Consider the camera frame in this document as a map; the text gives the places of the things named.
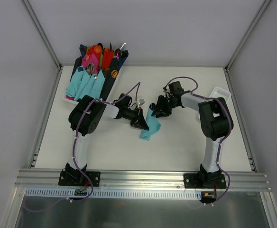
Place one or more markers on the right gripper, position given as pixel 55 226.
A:
pixel 163 105

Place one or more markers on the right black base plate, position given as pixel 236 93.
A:
pixel 192 181

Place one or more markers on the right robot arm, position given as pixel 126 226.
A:
pixel 216 124

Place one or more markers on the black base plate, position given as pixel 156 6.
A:
pixel 192 181
pixel 78 179

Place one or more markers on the orange rolled napkin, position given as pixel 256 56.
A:
pixel 95 49

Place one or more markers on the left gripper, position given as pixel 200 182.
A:
pixel 136 118

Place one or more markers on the aluminium mounting rail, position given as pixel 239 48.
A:
pixel 141 180

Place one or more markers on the small white utensil tray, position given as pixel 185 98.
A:
pixel 219 92

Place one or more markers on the teal rolled napkin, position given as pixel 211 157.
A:
pixel 98 85
pixel 88 85
pixel 82 84
pixel 75 83

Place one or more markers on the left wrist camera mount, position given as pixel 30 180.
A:
pixel 140 102

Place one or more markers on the large white basket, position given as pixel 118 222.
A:
pixel 115 74

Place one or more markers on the pink rolled napkin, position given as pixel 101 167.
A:
pixel 91 60

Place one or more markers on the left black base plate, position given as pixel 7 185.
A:
pixel 78 179

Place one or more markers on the red rolled napkin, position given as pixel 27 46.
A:
pixel 107 57

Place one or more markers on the dark navy rolled napkin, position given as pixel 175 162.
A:
pixel 109 79

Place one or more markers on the black spoon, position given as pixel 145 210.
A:
pixel 152 106

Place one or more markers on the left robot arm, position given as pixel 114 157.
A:
pixel 84 120

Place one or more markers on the white slotted cable duct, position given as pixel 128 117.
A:
pixel 115 194

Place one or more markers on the teal paper napkin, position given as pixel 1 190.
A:
pixel 153 124

